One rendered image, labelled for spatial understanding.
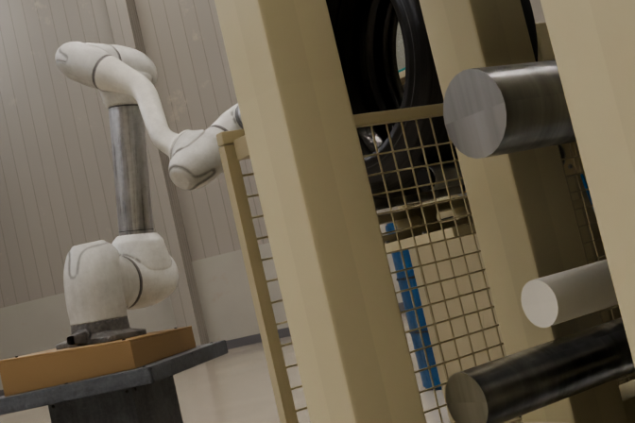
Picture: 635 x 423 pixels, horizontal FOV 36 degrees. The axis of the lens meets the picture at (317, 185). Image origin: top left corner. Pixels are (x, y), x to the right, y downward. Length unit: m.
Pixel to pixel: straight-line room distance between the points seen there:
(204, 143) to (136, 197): 0.54
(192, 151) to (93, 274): 0.51
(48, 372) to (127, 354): 0.23
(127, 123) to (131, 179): 0.16
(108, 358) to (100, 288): 0.24
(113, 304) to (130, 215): 0.30
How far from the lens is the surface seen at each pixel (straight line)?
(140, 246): 2.86
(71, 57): 2.83
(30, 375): 2.67
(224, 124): 2.45
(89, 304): 2.71
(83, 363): 2.59
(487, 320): 2.67
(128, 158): 2.90
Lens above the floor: 0.78
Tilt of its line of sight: 5 degrees up
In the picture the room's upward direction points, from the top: 13 degrees counter-clockwise
